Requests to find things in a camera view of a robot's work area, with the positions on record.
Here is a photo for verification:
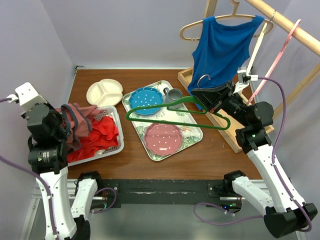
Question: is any pink dotted plate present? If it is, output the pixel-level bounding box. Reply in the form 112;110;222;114
143;123;183;156

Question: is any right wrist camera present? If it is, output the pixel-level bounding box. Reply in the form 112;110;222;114
237;66;258;87

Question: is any blue dotted plate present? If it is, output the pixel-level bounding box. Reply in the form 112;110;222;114
129;87;164;109

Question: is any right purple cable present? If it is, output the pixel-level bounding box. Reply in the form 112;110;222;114
193;76;313;232

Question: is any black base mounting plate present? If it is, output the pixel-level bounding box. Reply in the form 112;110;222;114
102;179;242;210

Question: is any blue tank top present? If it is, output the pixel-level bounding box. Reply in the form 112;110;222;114
187;15;265;111

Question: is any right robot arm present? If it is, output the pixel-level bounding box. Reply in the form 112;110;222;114
191;82;318;238

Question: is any maroon motorcycle tank top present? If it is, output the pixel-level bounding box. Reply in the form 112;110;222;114
56;103;103;150

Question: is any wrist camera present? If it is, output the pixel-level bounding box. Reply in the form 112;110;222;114
237;66;258;87
15;82;48;112

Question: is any grey ceramic mug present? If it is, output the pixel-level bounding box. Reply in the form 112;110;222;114
163;87;183;104

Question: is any beige plastic hanger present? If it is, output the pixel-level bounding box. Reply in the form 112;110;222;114
179;0;275;42

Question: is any pink plastic hanger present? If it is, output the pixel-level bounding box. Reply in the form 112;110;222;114
247;19;301;105

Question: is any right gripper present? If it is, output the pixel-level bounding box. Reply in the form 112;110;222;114
191;80;251;127

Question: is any aluminium rail frame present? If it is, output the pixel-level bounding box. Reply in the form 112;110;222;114
18;176;308;240

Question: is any green velvet hanger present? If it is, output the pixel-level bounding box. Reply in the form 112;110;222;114
125;95;231;131

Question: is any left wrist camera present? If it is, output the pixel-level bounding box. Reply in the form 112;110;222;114
15;82;48;112

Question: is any wooden clothes rack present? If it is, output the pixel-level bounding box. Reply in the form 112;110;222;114
177;0;320;153

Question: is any floral serving tray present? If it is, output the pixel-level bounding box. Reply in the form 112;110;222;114
122;80;203;162

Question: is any cream divided plate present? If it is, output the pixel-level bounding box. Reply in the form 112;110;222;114
86;78;123;108

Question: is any red tank top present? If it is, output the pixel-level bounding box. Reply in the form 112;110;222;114
67;116;119;163

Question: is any white plastic basket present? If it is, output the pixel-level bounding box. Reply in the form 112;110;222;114
68;106;125;167

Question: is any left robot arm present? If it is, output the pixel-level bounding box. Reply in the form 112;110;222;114
25;103;104;240

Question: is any cream wooden hanger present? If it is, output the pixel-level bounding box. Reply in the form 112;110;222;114
246;10;277;75

